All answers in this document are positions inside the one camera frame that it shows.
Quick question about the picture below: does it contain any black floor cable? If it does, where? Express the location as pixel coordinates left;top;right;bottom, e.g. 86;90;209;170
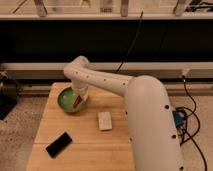
173;75;208;171

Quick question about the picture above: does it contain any black stand at left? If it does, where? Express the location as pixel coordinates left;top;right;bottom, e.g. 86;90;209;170
0;71;20;120

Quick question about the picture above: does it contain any blue power adapter box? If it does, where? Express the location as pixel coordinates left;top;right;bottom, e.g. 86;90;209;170
173;111;184;127

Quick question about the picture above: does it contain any red chili pepper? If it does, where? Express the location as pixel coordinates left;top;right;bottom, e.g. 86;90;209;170
73;96;82;108

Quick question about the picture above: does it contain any white rectangular block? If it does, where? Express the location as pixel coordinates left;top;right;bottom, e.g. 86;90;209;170
98;112;112;131

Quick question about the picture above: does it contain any green ceramic bowl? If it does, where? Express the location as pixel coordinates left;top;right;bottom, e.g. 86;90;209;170
57;87;88;113

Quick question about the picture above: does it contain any black smartphone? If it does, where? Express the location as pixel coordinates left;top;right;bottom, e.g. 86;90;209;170
46;132;72;158

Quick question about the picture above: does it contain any black hanging cable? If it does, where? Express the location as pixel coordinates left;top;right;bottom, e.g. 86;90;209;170
114;9;145;74

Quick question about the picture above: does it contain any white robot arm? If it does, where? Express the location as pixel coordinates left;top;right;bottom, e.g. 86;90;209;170
63;56;186;171

